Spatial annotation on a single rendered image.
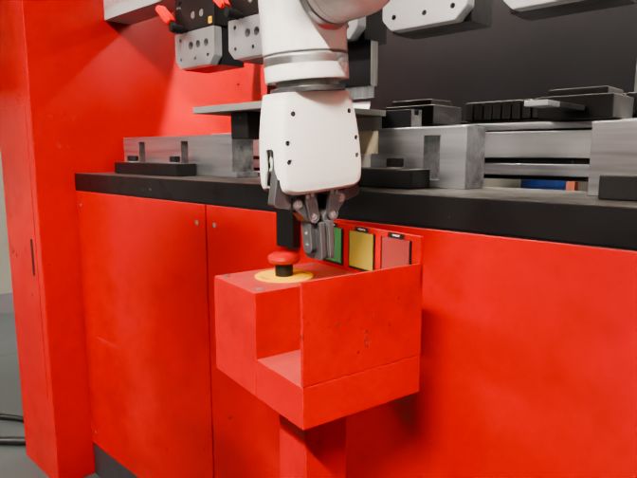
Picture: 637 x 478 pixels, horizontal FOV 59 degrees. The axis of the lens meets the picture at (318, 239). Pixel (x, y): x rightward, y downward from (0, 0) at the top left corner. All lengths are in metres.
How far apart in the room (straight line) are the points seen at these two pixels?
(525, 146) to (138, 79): 1.11
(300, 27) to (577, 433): 0.54
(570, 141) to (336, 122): 0.59
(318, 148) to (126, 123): 1.21
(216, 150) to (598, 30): 0.86
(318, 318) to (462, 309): 0.27
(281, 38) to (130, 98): 1.22
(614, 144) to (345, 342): 0.43
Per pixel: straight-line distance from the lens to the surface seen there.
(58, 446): 1.81
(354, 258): 0.71
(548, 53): 1.41
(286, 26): 0.55
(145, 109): 1.76
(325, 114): 0.56
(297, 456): 0.71
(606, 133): 0.80
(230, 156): 1.25
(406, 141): 0.93
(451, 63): 1.52
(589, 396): 0.73
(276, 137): 0.54
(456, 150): 0.88
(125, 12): 1.64
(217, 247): 1.11
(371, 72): 1.01
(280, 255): 0.67
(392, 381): 0.64
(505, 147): 1.12
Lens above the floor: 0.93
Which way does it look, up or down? 9 degrees down
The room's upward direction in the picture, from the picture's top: straight up
